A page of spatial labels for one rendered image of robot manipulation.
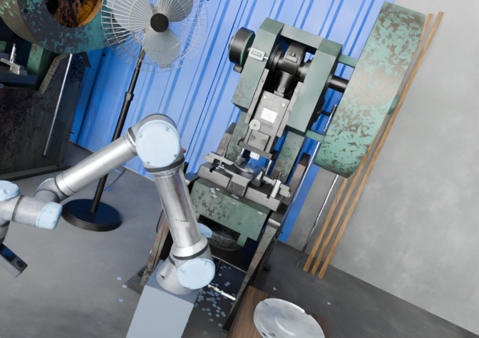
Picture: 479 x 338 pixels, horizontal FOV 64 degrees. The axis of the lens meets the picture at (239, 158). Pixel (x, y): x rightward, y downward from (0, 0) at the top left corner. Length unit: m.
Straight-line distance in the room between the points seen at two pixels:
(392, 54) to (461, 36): 1.69
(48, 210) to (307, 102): 1.20
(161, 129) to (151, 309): 0.68
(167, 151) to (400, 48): 1.00
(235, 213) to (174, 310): 0.63
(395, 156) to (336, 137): 1.58
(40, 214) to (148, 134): 0.37
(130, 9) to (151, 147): 1.34
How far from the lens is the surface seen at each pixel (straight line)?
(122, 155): 1.20
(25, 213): 1.18
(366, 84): 1.56
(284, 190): 2.00
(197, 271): 1.20
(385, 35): 1.65
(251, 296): 1.75
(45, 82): 2.90
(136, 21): 2.20
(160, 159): 1.03
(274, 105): 1.90
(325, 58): 1.85
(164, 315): 1.44
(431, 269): 3.45
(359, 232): 3.29
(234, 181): 1.89
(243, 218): 1.86
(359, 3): 3.18
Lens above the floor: 1.24
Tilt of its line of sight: 13 degrees down
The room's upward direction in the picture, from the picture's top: 22 degrees clockwise
